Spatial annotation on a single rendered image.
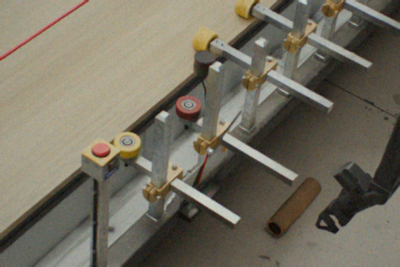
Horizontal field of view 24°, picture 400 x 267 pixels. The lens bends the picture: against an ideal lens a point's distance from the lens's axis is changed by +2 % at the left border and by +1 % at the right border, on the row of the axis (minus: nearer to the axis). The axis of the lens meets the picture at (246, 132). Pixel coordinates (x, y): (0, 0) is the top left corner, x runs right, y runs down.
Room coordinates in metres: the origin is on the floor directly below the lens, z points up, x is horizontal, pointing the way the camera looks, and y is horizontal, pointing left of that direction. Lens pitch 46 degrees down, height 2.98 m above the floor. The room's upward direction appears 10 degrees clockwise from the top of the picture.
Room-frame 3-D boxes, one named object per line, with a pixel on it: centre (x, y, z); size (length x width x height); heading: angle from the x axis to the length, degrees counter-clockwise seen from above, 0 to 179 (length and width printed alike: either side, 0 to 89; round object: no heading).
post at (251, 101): (2.24, 0.00, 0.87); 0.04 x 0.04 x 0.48; 63
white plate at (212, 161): (1.98, 0.11, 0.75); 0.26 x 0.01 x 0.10; 153
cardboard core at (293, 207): (2.50, -0.25, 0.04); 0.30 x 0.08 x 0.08; 153
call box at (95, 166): (1.57, 0.35, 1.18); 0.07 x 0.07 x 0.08; 63
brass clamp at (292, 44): (2.48, -0.12, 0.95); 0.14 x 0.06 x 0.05; 153
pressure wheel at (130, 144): (1.90, 0.35, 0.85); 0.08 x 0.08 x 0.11
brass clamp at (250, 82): (2.26, -0.01, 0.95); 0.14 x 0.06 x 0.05; 153
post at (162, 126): (1.80, 0.23, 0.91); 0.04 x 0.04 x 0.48; 63
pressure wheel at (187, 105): (2.11, 0.20, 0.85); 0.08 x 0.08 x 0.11
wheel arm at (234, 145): (2.02, 0.02, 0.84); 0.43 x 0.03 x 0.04; 63
